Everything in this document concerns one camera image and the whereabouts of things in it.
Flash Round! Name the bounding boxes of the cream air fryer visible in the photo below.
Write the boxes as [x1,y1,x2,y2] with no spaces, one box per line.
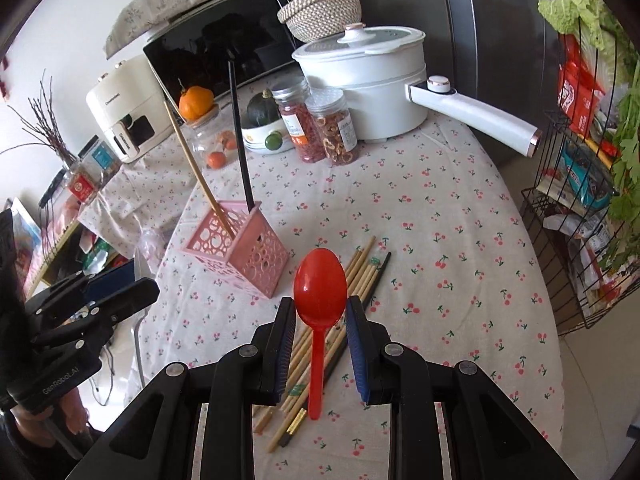
[85,57,176,163]

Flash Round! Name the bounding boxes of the white ceramic bowl green handle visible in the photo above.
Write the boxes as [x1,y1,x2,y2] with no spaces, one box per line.
[241,120,296,155]

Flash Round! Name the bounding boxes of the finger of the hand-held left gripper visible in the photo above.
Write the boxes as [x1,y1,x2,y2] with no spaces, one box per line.
[25,265,137,322]
[32,276,162,358]

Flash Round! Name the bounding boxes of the white electric pot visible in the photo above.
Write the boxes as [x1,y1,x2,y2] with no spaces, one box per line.
[291,24,543,158]

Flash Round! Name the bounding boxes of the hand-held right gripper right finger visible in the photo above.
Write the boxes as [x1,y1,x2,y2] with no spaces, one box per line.
[346,295,576,480]

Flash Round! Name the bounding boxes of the green leafy celery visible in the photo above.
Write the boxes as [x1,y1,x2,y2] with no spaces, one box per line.
[600,60,640,271]

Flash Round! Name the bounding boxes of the black wire rack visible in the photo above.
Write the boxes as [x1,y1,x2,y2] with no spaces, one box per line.
[520,10,640,336]

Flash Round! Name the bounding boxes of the plastic jar of red fruit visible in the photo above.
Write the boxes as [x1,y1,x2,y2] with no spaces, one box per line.
[272,76,326,163]

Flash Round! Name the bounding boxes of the napa cabbage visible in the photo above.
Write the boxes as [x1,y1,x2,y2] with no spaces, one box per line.
[537,0,631,86]

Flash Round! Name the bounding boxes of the plain bamboo chopstick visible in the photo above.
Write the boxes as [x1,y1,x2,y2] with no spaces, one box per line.
[164,100,236,241]

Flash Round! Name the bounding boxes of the red snack packet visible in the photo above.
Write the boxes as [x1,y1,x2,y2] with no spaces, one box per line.
[557,35,608,133]

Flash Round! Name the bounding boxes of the floral microwave cover cloth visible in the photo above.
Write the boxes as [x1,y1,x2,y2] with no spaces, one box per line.
[104,0,321,58]

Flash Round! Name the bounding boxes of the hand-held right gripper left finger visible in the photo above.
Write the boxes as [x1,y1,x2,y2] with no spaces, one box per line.
[82,296,298,480]

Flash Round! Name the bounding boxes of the clear container red label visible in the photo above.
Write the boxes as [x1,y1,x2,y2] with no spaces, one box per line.
[64,162,103,206]

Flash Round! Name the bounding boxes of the cherry print cover cloth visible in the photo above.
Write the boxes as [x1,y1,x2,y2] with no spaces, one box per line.
[77,135,211,261]

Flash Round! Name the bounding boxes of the clear plastic bag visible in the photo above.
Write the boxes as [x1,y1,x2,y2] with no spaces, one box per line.
[137,227,166,281]

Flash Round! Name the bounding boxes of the glass jar with cork lid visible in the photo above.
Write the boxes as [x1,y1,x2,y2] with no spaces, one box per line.
[180,105,241,171]

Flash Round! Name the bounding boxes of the blue snack packet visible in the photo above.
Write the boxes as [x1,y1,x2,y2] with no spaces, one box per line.
[557,142,616,211]

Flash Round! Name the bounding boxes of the green pumpkin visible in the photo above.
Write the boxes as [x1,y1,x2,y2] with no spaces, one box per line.
[246,89,283,128]

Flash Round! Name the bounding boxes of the woven lidded basket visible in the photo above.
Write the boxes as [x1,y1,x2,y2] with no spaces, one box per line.
[277,0,362,43]

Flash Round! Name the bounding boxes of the dry twigs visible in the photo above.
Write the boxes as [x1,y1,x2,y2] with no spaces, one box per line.
[0,70,81,171]

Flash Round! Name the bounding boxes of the cherry print tablecloth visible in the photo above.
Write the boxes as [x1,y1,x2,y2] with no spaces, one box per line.
[135,67,566,480]

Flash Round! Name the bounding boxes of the group of bamboo chopsticks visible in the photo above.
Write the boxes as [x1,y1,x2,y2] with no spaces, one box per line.
[252,236,386,453]

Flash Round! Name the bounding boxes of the pink perforated utensil holder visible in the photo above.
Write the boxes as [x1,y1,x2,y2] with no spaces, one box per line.
[181,199,291,300]

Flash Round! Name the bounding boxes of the glass jar of snacks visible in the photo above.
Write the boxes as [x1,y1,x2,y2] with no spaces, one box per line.
[305,87,360,167]

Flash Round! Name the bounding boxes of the red plastic spoon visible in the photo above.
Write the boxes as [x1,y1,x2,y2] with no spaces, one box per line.
[293,248,347,421]

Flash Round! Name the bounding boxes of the large orange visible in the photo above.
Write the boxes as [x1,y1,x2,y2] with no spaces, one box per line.
[178,86,215,122]

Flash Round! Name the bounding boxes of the clear container blue label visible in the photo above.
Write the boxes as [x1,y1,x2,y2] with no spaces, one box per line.
[80,135,123,181]

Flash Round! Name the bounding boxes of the black microwave oven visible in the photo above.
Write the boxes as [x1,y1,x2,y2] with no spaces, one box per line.
[142,0,331,106]

